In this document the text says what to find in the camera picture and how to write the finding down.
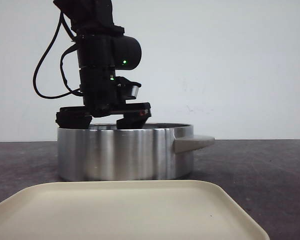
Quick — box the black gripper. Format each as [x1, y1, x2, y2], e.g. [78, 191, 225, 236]
[55, 67, 152, 130]

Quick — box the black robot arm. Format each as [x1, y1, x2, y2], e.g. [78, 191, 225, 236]
[53, 0, 151, 130]

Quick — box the stainless steel steamer pot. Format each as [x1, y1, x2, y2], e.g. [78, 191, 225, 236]
[57, 123, 215, 182]

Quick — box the cream plastic tray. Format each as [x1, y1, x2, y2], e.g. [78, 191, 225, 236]
[0, 180, 269, 240]

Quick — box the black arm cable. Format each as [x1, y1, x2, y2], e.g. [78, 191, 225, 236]
[32, 11, 85, 100]

